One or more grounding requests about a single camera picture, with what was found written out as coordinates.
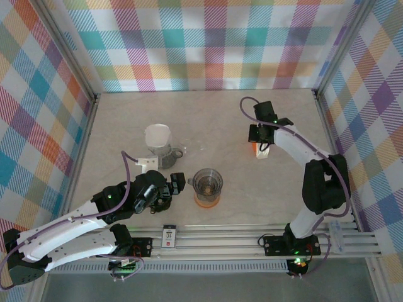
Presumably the grey slotted cable duct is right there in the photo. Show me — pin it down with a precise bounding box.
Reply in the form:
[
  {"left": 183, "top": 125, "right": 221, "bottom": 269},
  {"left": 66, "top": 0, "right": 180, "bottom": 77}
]
[{"left": 50, "top": 262, "right": 289, "bottom": 274}]

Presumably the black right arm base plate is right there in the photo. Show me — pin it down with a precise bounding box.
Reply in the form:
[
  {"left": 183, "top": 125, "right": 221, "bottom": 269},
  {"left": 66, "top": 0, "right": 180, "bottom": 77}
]
[{"left": 263, "top": 232, "right": 322, "bottom": 257}]

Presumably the clear plastic piece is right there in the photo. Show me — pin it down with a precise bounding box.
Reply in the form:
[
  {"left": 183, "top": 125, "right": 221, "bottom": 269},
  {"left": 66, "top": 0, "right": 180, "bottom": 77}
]
[{"left": 327, "top": 220, "right": 346, "bottom": 254}]

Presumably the controller board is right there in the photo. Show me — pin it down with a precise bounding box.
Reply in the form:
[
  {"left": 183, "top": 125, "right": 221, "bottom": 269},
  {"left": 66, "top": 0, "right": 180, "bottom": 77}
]
[
  {"left": 108, "top": 259, "right": 139, "bottom": 277},
  {"left": 287, "top": 257, "right": 309, "bottom": 277}
]

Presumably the orange plastic coffee dripper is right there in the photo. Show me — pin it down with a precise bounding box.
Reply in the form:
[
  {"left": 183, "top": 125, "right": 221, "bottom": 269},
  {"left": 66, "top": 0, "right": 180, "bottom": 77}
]
[{"left": 193, "top": 193, "right": 221, "bottom": 208}]

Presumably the white label card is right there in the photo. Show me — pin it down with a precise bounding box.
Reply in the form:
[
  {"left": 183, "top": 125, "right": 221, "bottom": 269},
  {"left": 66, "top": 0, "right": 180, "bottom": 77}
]
[{"left": 162, "top": 223, "right": 178, "bottom": 249}]

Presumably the aluminium table side rail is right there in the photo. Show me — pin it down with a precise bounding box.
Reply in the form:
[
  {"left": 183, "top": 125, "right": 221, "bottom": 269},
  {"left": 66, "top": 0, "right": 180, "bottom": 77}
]
[
  {"left": 313, "top": 89, "right": 363, "bottom": 230},
  {"left": 58, "top": 92, "right": 101, "bottom": 226}
]

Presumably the aluminium frame post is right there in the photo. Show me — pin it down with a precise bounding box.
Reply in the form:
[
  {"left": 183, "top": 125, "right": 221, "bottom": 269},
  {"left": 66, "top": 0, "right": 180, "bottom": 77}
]
[
  {"left": 39, "top": 0, "right": 100, "bottom": 101},
  {"left": 313, "top": 0, "right": 377, "bottom": 97}
]

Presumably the smoke grey coffee dripper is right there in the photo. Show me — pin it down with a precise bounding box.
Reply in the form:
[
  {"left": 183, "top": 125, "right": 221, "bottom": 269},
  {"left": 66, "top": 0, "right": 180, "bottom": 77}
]
[{"left": 188, "top": 168, "right": 224, "bottom": 202}]

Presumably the aluminium mounting rail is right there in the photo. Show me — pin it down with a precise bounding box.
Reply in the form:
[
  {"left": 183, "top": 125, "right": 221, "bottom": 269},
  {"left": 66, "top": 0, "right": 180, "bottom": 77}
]
[{"left": 37, "top": 221, "right": 383, "bottom": 262}]

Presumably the clear coffee dripper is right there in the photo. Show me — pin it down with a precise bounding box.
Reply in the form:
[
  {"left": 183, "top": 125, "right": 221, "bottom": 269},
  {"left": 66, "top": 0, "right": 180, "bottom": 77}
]
[{"left": 144, "top": 125, "right": 174, "bottom": 152}]

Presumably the green coffee dripper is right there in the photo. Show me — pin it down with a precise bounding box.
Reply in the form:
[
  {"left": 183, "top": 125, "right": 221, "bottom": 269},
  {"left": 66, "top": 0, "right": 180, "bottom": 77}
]
[{"left": 148, "top": 201, "right": 173, "bottom": 215}]

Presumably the plain clear glass server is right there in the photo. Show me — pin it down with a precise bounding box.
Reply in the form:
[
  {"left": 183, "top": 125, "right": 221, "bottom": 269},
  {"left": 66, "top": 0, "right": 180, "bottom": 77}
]
[{"left": 181, "top": 138, "right": 207, "bottom": 155}]

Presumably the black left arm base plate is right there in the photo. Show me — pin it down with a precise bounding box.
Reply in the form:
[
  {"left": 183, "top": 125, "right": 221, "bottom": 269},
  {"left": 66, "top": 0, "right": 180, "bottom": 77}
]
[{"left": 127, "top": 236, "right": 154, "bottom": 258}]

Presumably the ribbed clear glass server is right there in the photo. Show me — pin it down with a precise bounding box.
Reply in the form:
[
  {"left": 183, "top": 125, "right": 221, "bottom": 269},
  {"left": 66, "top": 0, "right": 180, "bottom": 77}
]
[{"left": 156, "top": 144, "right": 184, "bottom": 170}]

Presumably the left controller board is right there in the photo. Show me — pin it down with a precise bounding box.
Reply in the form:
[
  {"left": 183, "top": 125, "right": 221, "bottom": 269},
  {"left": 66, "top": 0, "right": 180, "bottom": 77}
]
[{"left": 108, "top": 259, "right": 139, "bottom": 277}]

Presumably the right controller board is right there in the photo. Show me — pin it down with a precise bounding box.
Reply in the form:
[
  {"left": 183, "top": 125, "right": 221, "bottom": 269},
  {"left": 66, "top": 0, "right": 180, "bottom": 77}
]
[{"left": 287, "top": 257, "right": 309, "bottom": 277}]

